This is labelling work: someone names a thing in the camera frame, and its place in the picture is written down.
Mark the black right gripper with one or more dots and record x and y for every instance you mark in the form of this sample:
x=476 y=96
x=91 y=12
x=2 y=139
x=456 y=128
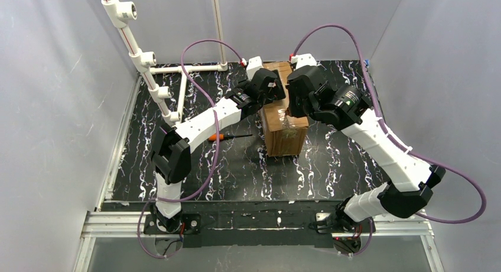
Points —
x=295 y=96

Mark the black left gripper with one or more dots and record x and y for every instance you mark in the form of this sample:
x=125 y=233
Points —
x=272 y=92

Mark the brown cardboard express box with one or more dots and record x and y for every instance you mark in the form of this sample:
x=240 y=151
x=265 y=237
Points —
x=284 y=135

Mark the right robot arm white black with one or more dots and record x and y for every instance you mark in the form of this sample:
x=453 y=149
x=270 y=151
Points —
x=348 y=110

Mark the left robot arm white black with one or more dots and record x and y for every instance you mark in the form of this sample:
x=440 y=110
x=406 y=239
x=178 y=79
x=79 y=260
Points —
x=172 y=146

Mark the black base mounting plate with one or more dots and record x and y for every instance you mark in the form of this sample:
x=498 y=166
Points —
x=271 y=223

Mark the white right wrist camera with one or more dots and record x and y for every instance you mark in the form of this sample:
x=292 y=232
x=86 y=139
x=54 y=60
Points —
x=301 y=60

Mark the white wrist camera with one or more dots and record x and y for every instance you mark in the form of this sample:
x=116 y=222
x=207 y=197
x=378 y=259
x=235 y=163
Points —
x=252 y=66
x=301 y=60

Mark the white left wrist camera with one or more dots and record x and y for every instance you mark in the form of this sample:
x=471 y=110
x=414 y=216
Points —
x=252 y=66

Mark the orange handled screwdriver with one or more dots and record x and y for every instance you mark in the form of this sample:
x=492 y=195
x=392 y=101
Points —
x=224 y=137

